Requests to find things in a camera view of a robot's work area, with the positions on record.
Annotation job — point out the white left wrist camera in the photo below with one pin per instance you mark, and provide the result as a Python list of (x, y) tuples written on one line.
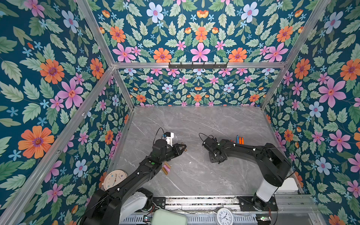
[(169, 138)]

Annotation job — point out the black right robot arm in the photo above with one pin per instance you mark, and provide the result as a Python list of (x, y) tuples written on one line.
[(273, 164)]

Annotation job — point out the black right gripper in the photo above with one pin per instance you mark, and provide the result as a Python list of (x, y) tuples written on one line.
[(212, 160)]

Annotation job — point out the white flat box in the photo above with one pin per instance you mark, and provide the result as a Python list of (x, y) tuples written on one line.
[(289, 185)]

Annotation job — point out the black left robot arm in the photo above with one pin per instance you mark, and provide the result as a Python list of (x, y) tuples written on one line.
[(107, 207)]

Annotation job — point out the pale green box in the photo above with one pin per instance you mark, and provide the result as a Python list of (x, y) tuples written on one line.
[(164, 217)]

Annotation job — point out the white analog clock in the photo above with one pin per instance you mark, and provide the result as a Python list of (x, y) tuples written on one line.
[(224, 217)]

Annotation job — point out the beige round alarm clock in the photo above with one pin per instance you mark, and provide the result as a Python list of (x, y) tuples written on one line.
[(114, 178)]

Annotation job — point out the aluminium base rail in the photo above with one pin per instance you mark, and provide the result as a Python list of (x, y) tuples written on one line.
[(278, 203)]

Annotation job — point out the mustard brown pen cap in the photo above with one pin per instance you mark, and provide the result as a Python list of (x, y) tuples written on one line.
[(164, 171)]

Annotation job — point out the black hook rail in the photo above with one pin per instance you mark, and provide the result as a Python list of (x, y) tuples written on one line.
[(193, 65)]

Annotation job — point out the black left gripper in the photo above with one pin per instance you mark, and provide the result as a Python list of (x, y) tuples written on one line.
[(176, 147)]

